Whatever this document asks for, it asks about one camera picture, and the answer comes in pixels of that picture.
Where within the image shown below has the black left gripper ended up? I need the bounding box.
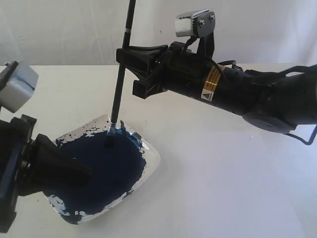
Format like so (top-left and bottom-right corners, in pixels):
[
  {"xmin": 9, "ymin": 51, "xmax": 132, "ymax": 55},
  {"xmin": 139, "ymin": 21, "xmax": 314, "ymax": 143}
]
[{"xmin": 0, "ymin": 115, "xmax": 92, "ymax": 233}]

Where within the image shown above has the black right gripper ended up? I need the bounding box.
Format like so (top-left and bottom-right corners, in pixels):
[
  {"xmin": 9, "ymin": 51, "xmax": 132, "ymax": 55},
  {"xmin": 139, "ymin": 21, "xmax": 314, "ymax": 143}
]
[{"xmin": 116, "ymin": 42, "xmax": 248, "ymax": 114}]

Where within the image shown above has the black paintbrush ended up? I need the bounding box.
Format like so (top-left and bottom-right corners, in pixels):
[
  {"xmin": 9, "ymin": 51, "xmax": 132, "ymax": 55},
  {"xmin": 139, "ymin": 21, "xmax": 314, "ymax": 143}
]
[{"xmin": 105, "ymin": 0, "xmax": 136, "ymax": 148}]

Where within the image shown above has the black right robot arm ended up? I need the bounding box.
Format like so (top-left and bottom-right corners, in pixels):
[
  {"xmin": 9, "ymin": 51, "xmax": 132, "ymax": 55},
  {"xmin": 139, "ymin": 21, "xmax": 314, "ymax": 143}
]
[{"xmin": 116, "ymin": 42, "xmax": 317, "ymax": 135}]

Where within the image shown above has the white square paint dish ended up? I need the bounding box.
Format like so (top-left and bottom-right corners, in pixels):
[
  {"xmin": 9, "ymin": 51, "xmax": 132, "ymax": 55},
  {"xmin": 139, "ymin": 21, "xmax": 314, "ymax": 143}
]
[{"xmin": 43, "ymin": 115, "xmax": 160, "ymax": 225}]

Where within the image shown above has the white paper sheet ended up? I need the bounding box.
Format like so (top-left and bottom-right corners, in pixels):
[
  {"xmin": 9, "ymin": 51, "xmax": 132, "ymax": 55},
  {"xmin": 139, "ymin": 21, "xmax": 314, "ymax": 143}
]
[{"xmin": 179, "ymin": 130, "xmax": 317, "ymax": 238}]

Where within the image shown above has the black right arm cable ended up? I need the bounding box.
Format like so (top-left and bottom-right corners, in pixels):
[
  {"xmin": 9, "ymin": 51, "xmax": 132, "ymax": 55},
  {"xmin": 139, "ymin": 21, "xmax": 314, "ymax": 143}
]
[{"xmin": 287, "ymin": 123, "xmax": 317, "ymax": 145}]

